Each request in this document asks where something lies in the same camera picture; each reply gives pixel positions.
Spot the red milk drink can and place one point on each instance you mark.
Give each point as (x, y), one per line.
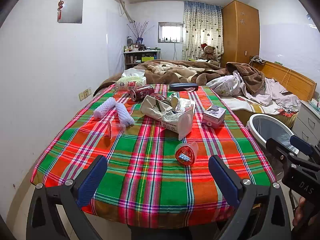
(140, 93)

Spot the white foam net sleeve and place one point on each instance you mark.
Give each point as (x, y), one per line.
(104, 108)
(124, 116)

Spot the wall outlet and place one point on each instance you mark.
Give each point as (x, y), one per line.
(85, 94)

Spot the small white purple box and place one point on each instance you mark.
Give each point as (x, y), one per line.
(213, 116)

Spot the wooden wardrobe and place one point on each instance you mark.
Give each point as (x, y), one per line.
(241, 33)

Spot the cream crumpled paper bag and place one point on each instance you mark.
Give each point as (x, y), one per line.
(154, 108)

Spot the window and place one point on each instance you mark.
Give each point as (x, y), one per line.
(170, 32)

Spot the person right hand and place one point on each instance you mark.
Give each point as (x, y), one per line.
(300, 211)

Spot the clear plastic wrapper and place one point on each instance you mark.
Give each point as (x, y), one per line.
(112, 130)

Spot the white round trash bin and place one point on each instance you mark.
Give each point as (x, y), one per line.
(263, 127)

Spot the wooden headboard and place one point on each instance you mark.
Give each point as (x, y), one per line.
(294, 82)

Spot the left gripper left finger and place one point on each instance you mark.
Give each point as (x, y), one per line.
(44, 221)

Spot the red lidded jelly cup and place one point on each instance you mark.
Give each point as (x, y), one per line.
(186, 153)

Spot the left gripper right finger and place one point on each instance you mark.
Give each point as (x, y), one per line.
(260, 212)

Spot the white shelf with items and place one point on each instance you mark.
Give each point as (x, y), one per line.
(137, 53)

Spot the brown fleece blanket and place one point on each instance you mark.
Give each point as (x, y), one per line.
(199, 72)

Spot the grey nightstand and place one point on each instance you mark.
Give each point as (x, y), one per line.
(307, 124)

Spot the plaid tablecloth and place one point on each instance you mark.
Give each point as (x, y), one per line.
(144, 184)

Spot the patterned paper cup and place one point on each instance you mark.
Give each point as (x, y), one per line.
(181, 105)

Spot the dark blue glasses case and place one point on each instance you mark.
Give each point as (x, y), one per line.
(178, 87)

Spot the tissue pack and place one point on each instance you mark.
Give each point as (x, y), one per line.
(130, 79)

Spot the patterned curtain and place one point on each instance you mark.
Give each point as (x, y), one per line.
(203, 24)

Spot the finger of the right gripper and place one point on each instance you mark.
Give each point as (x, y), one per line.
(301, 145)

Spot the red cartoon drink can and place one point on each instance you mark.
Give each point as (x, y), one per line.
(160, 98)

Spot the brown teddy bear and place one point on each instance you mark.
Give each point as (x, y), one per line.
(208, 54)

